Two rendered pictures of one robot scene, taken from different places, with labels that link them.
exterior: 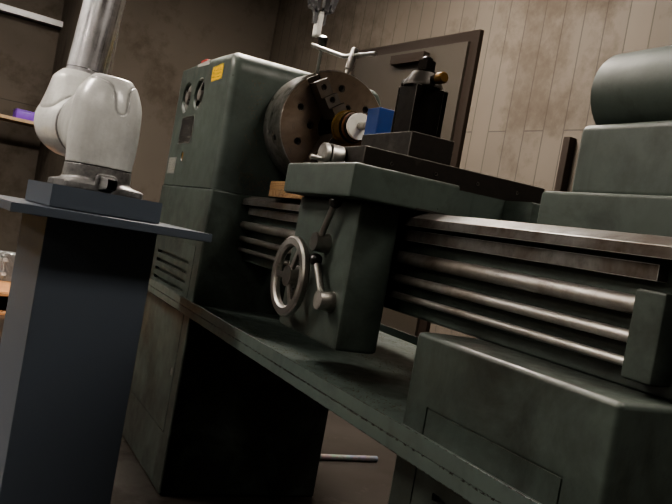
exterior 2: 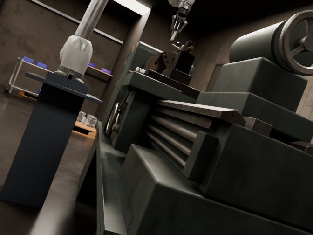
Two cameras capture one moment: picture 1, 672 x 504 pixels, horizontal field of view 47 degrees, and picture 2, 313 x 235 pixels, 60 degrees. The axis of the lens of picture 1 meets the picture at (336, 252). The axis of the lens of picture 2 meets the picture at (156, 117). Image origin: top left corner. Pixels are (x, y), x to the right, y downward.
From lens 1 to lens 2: 0.48 m
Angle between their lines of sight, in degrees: 13
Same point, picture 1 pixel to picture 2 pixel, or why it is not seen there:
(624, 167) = (229, 81)
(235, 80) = (136, 51)
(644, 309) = (197, 141)
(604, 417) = (151, 187)
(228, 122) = (130, 65)
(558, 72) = not seen: hidden behind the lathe
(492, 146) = not seen: hidden behind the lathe
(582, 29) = not seen: hidden behind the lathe
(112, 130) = (76, 57)
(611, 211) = (215, 100)
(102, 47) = (87, 30)
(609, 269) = (197, 122)
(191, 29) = (161, 49)
